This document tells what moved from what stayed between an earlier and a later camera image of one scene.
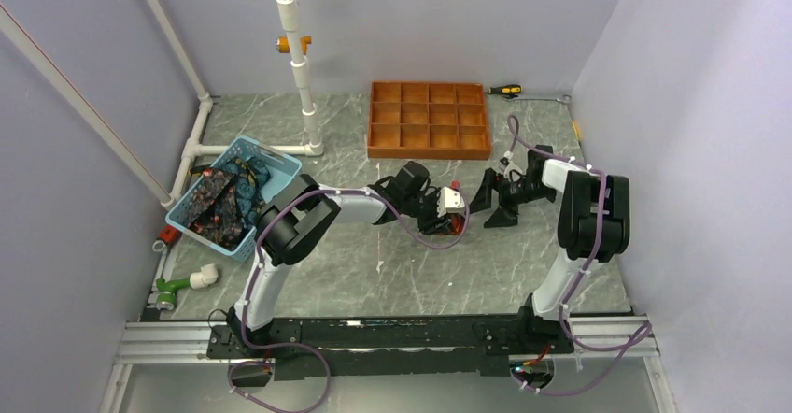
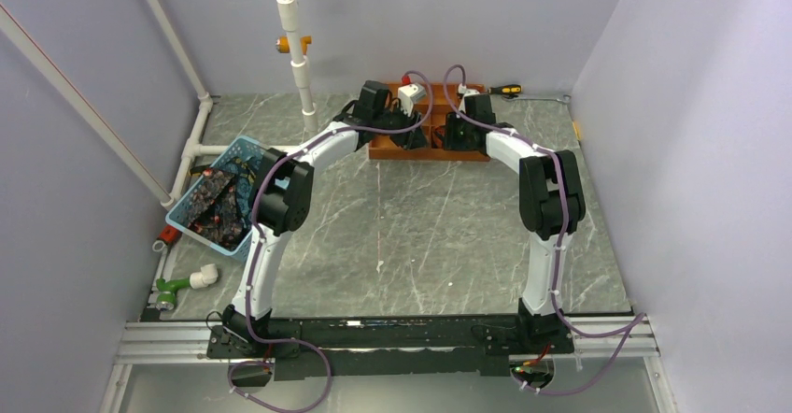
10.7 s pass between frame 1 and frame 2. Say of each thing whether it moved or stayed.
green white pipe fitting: stayed
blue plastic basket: stayed
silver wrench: stayed
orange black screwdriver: stayed
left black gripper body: moved
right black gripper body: moved
